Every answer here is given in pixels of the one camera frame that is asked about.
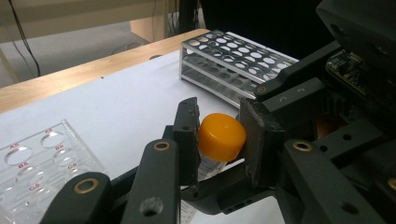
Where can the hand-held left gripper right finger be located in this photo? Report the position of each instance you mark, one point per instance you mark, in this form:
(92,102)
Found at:
(261,149)

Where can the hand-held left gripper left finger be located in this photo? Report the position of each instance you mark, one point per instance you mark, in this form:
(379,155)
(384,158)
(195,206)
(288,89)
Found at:
(185,146)

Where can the orange-capped test tube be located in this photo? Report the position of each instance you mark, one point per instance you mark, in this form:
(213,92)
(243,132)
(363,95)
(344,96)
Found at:
(221,137)

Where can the metal test tube rack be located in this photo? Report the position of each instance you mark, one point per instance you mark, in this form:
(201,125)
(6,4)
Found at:
(218,59)

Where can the clear acrylic tube rack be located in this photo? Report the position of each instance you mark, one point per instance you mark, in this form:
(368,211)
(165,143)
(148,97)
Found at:
(40,174)

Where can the light wooden shelf unit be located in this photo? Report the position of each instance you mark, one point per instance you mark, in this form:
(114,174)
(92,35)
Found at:
(77,12)

